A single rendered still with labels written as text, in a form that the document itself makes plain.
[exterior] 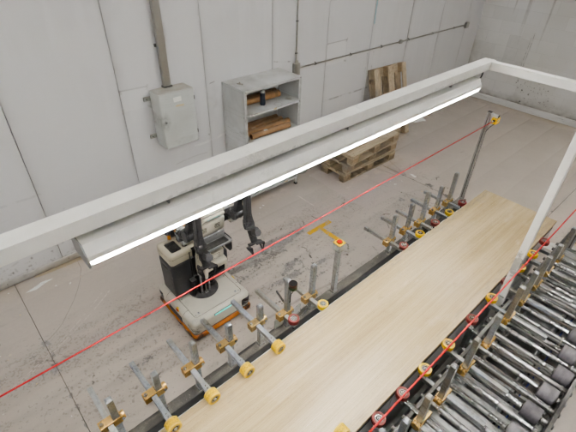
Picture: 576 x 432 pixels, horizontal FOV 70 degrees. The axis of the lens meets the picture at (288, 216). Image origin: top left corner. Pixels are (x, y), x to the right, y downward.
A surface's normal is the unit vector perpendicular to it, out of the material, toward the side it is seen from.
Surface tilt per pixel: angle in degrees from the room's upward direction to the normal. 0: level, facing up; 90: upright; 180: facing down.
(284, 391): 0
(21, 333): 0
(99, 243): 61
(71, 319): 0
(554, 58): 90
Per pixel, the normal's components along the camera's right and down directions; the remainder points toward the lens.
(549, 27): -0.74, 0.39
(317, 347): 0.03, -0.80
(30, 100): 0.67, 0.45
